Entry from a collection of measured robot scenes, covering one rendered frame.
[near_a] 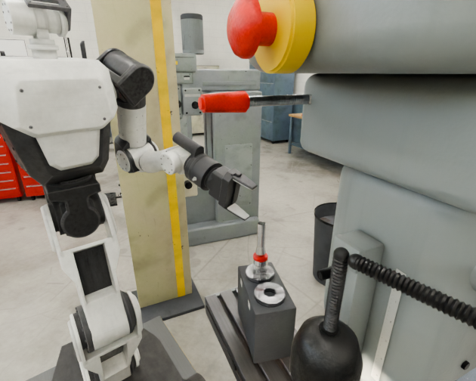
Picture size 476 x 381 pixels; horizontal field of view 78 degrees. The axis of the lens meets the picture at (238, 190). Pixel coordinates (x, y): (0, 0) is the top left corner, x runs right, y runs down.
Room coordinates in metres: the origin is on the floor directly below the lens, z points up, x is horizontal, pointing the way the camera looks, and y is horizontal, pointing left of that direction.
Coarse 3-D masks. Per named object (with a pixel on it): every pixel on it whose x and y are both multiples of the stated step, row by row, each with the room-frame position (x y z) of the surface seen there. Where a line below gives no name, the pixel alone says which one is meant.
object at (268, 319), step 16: (240, 272) 0.79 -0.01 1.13; (272, 272) 0.77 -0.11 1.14; (240, 288) 0.77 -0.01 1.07; (256, 288) 0.69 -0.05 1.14; (272, 288) 0.69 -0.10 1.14; (240, 304) 0.77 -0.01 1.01; (256, 304) 0.64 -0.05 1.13; (272, 304) 0.63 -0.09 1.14; (288, 304) 0.64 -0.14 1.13; (256, 320) 0.61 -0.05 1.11; (272, 320) 0.62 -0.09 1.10; (288, 320) 0.63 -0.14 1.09; (256, 336) 0.61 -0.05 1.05; (272, 336) 0.62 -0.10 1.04; (288, 336) 0.63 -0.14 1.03; (256, 352) 0.61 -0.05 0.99; (272, 352) 0.62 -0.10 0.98; (288, 352) 0.63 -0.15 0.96
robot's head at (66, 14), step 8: (24, 0) 0.73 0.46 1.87; (32, 0) 0.75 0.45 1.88; (40, 0) 0.76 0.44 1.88; (48, 0) 0.77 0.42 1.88; (56, 0) 0.78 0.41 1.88; (64, 0) 0.80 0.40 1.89; (48, 8) 0.75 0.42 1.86; (56, 8) 0.76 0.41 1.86; (64, 8) 0.77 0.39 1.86; (64, 16) 0.78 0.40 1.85; (64, 24) 0.78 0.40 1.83; (64, 32) 0.78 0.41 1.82
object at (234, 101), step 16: (208, 96) 0.32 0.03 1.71; (224, 96) 0.33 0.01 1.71; (240, 96) 0.33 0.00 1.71; (256, 96) 0.35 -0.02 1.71; (272, 96) 0.36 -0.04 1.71; (288, 96) 0.37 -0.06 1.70; (304, 96) 0.37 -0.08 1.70; (208, 112) 0.32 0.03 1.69; (224, 112) 0.33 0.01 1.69; (240, 112) 0.34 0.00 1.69
